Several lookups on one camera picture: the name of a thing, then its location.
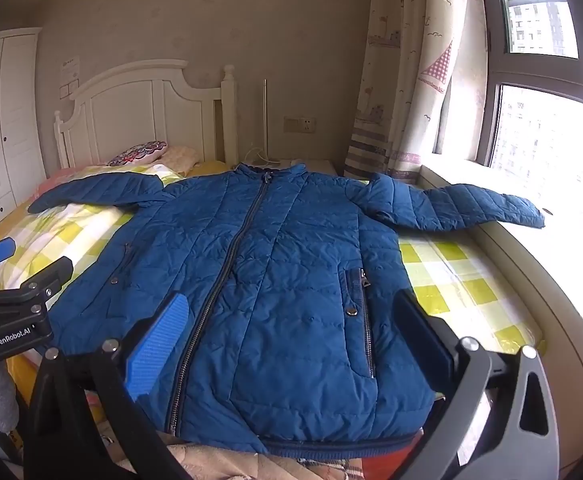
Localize colourful patterned pillow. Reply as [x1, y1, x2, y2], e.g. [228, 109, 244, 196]
[107, 141, 168, 167]

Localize white wooden headboard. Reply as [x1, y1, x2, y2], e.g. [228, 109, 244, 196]
[54, 60, 239, 168]

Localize dark framed window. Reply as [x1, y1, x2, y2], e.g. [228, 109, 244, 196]
[433, 0, 583, 168]

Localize white nightstand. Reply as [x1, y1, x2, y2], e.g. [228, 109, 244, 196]
[249, 158, 337, 176]

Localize wall power socket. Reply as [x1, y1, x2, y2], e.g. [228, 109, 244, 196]
[284, 116, 316, 133]

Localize white wardrobe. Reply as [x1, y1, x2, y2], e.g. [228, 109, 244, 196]
[0, 27, 46, 220]

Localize pink beige pillow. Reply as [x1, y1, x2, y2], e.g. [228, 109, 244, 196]
[157, 145, 202, 177]

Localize yellow white checkered bedspread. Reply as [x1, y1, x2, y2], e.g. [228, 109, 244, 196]
[0, 161, 547, 356]

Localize patterned striped curtain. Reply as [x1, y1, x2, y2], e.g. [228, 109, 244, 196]
[343, 0, 467, 182]

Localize blue quilted puffer jacket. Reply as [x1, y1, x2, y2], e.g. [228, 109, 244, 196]
[30, 165, 544, 458]

